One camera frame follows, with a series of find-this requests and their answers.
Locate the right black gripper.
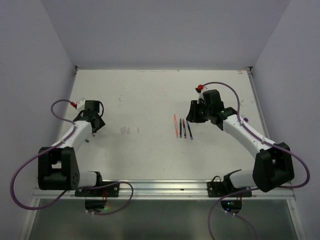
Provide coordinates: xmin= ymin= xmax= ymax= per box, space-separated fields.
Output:
xmin=186 ymin=99 xmax=212 ymax=123

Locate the green pen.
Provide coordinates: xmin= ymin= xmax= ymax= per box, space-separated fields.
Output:
xmin=179 ymin=118 xmax=183 ymax=138

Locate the orange pen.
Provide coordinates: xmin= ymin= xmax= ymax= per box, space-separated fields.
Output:
xmin=173 ymin=114 xmax=179 ymax=139

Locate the red pen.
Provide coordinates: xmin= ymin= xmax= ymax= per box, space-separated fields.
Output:
xmin=182 ymin=119 xmax=187 ymax=139

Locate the blue pen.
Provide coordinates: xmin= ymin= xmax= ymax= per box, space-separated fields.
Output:
xmin=186 ymin=121 xmax=194 ymax=140

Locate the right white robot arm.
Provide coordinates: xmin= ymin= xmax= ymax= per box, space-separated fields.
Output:
xmin=186 ymin=85 xmax=295 ymax=197

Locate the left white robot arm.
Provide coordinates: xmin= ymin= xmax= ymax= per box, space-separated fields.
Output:
xmin=38 ymin=100 xmax=105 ymax=197

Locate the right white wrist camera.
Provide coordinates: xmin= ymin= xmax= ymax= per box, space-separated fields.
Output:
xmin=197 ymin=91 xmax=205 ymax=104

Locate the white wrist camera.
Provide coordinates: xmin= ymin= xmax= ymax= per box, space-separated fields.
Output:
xmin=197 ymin=91 xmax=205 ymax=104
xmin=76 ymin=98 xmax=86 ymax=111

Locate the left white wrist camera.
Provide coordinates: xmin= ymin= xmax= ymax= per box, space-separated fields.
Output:
xmin=76 ymin=98 xmax=86 ymax=111

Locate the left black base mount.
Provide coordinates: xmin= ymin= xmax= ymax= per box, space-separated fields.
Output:
xmin=74 ymin=181 xmax=120 ymax=213

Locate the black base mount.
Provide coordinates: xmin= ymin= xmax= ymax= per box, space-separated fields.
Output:
xmin=74 ymin=181 xmax=120 ymax=213
xmin=206 ymin=175 xmax=252 ymax=214

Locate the aluminium front rail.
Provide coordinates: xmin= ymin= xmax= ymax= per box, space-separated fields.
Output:
xmin=33 ymin=178 xmax=296 ymax=201

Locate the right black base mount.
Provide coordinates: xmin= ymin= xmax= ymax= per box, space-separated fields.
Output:
xmin=206 ymin=175 xmax=252 ymax=214

